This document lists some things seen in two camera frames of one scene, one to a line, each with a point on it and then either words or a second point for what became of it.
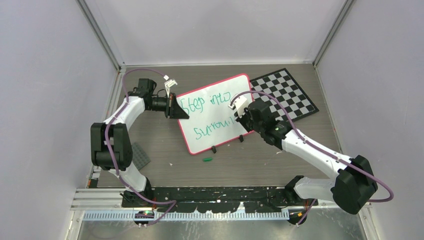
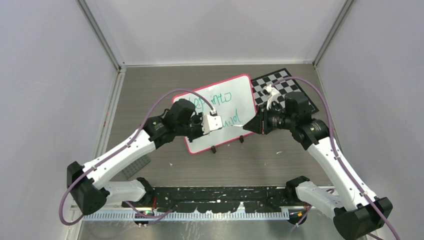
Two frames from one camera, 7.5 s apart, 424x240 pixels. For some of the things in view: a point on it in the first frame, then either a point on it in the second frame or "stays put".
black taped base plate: (223, 199) stays put
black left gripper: (176, 111) -> (199, 119)
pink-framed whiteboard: (211, 121) stays put
